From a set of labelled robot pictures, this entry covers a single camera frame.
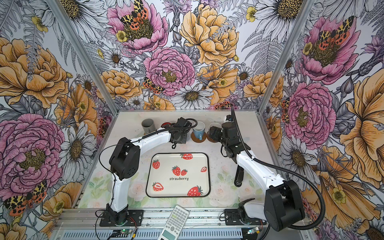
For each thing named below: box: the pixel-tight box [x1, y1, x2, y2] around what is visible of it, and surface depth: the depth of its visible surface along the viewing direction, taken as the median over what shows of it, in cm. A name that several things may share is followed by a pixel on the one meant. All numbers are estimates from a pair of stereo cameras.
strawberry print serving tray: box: [145, 152, 211, 198], surface depth 89 cm
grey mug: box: [141, 118, 157, 134], surface depth 101 cm
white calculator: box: [157, 204, 190, 240], surface depth 73 cm
